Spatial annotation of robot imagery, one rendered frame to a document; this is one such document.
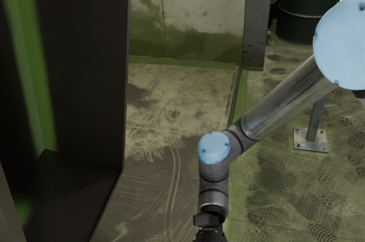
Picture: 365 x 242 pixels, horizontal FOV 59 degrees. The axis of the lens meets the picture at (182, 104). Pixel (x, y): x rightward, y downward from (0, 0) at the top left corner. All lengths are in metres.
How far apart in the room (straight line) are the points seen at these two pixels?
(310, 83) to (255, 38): 1.97
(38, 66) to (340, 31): 0.97
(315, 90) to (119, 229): 1.25
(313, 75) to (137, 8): 2.20
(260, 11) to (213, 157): 1.83
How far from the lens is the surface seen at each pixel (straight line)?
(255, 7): 2.58
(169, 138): 2.09
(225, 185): 1.00
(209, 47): 2.76
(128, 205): 1.80
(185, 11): 2.67
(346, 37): 0.48
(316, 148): 2.16
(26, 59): 1.21
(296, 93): 0.77
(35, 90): 1.29
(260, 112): 0.87
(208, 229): 0.92
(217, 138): 0.93
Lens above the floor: 1.47
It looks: 37 degrees down
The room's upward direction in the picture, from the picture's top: 4 degrees counter-clockwise
